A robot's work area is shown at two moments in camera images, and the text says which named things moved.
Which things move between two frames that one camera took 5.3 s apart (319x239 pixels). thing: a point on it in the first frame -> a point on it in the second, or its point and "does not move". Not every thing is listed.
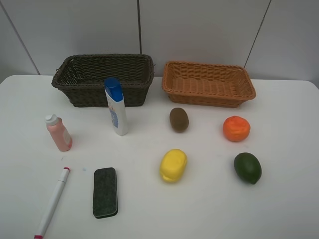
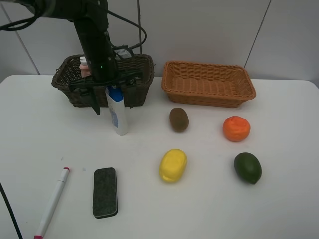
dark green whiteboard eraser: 104,193 does not move
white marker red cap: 57,193 does not move
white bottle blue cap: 117,105 does not move
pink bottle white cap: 62,138 -> 84,67
